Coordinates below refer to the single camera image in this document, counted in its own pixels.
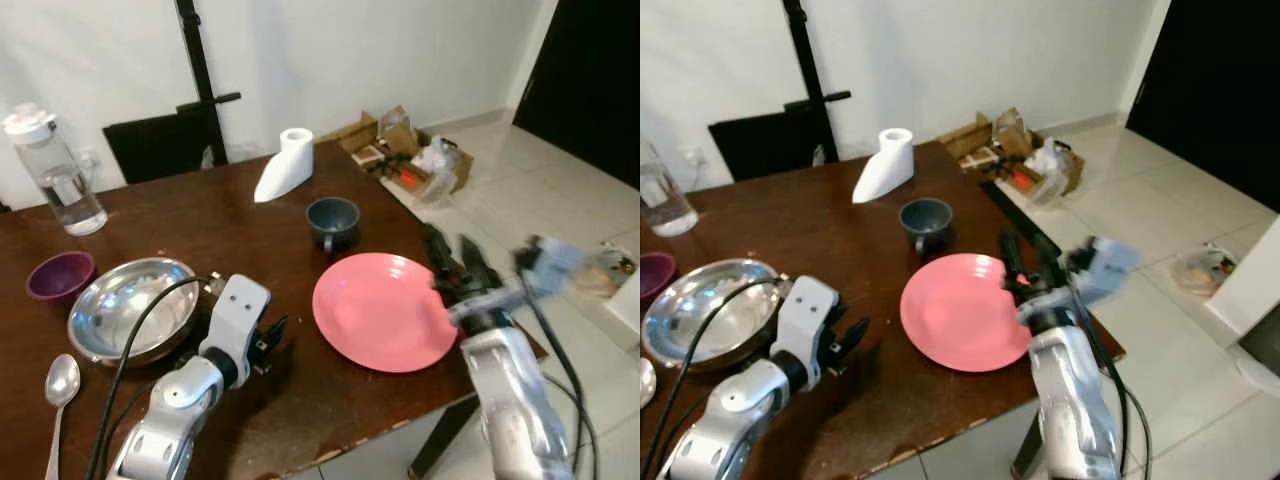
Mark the pink round plate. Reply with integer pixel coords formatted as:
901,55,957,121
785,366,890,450
312,252,466,375
899,252,1039,374

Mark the dark brown wooden table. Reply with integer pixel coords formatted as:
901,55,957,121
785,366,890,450
0,138,549,480
640,140,1126,480

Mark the cardboard box with clutter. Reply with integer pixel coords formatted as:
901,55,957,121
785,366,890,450
318,105,477,209
935,107,1088,209

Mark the black upright stand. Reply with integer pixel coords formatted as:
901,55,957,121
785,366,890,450
174,0,243,169
782,0,854,167

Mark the small purple bowl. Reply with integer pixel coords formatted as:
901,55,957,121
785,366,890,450
25,250,97,307
640,251,679,303

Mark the dark grey-blue cup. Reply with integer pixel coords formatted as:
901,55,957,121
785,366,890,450
305,197,362,255
898,197,955,255

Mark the black flat board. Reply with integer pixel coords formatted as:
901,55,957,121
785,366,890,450
102,105,229,187
707,105,829,184

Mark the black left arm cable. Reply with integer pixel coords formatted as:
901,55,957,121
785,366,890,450
86,274,219,480
640,278,791,480

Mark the white cabinet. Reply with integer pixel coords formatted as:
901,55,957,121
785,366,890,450
1203,215,1280,338

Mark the white paper towel roll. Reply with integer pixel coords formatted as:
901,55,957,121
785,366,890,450
851,127,915,205
253,127,317,205

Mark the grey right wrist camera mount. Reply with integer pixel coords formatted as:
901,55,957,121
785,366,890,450
512,235,589,299
1066,237,1143,306

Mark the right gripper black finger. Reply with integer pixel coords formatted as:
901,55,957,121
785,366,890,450
422,222,453,291
1000,228,1029,291
458,235,501,286
1032,235,1069,291

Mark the stainless steel bowl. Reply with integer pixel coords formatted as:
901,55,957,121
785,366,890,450
641,259,786,375
66,257,202,369

